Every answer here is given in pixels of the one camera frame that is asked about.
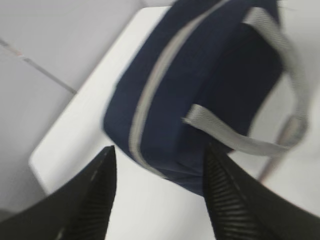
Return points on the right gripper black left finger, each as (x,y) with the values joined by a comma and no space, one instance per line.
(79,210)

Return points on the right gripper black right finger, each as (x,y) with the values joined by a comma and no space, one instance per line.
(241,208)

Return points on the navy blue lunch bag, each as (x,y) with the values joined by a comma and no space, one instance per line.
(201,76)

